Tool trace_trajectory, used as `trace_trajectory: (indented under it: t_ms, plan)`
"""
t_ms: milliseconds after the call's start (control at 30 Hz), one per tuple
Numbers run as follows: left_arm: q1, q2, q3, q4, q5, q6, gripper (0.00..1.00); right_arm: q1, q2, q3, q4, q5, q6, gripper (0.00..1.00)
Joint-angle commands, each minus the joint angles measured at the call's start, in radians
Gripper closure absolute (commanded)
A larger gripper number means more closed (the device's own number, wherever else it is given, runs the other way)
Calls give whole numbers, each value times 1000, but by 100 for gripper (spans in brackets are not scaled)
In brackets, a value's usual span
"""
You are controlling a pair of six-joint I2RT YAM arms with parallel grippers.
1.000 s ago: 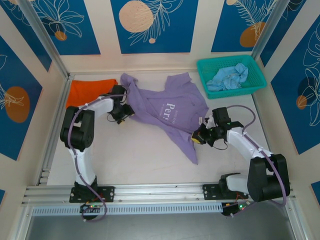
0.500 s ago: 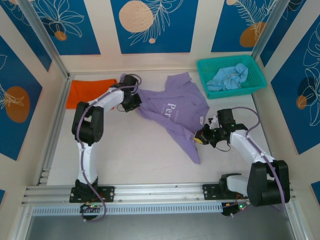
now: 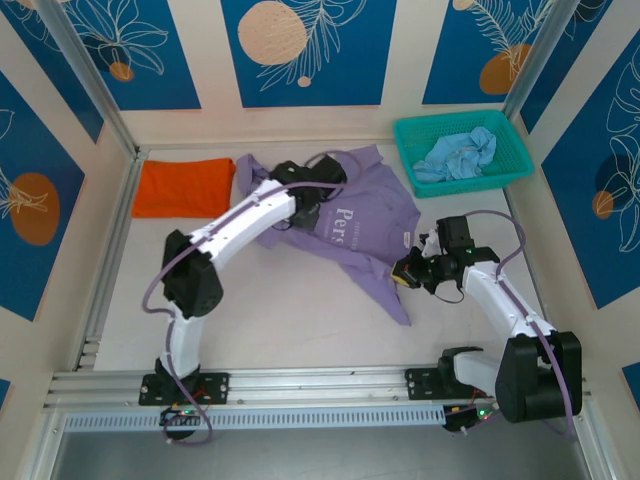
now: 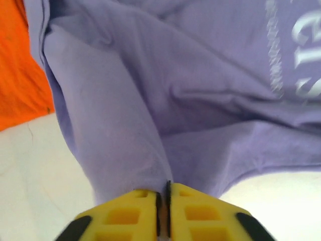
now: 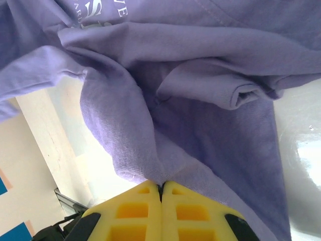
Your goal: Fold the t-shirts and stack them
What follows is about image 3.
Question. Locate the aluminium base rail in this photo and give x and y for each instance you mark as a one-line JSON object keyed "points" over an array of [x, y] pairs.
{"points": [[315, 385]]}

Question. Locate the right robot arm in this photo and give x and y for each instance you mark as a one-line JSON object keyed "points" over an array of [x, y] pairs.
{"points": [[500, 300]]}

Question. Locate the left aluminium frame post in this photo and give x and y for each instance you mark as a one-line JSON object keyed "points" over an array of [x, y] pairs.
{"points": [[85, 65]]}

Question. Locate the grey metal sheet panel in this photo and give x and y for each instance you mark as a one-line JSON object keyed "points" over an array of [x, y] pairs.
{"points": [[320, 457]]}

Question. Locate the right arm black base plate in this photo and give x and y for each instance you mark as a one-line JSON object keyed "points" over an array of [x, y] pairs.
{"points": [[420, 382]]}

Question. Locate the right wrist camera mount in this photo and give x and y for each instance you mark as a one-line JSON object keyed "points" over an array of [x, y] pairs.
{"points": [[431, 242]]}

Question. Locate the right aluminium frame post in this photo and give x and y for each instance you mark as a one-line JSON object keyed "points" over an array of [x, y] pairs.
{"points": [[540, 65]]}

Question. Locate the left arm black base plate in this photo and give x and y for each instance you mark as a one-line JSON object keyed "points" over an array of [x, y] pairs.
{"points": [[215, 387]]}

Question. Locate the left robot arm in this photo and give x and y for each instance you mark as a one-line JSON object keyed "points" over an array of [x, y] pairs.
{"points": [[240, 225]]}

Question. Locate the orange folded t-shirt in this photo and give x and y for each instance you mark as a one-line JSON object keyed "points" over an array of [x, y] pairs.
{"points": [[180, 187]]}

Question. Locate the aluminium frame post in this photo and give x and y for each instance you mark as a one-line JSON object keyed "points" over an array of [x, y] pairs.
{"points": [[540, 65], [85, 65]]}

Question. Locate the teal plastic basket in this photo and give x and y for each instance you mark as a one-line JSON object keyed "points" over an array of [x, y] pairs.
{"points": [[407, 140]]}

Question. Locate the aluminium table side rail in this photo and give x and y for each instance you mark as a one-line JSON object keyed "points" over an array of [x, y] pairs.
{"points": [[120, 220]]}

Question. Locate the light blue t-shirt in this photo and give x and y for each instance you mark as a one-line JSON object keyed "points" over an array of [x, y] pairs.
{"points": [[460, 157]]}

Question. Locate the purple printed t-shirt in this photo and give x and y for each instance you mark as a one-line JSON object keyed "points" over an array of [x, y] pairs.
{"points": [[370, 200]]}

